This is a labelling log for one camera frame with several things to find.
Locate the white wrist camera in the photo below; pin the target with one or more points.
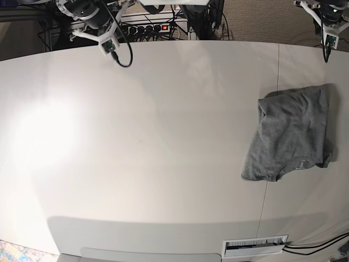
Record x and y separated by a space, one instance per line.
108 46
331 41

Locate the black power strip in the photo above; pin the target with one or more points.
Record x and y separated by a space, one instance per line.
136 33

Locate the white cable grommet tray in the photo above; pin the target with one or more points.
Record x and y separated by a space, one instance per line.
246 248

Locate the grey T-shirt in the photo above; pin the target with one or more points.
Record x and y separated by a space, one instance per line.
291 133

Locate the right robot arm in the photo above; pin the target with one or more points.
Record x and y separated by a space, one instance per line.
112 5

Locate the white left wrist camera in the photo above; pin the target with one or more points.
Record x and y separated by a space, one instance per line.
331 41

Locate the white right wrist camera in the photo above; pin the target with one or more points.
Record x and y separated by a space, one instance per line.
108 46

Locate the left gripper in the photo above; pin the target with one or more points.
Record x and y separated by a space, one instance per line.
327 15

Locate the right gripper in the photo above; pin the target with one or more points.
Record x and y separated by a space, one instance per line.
99 22

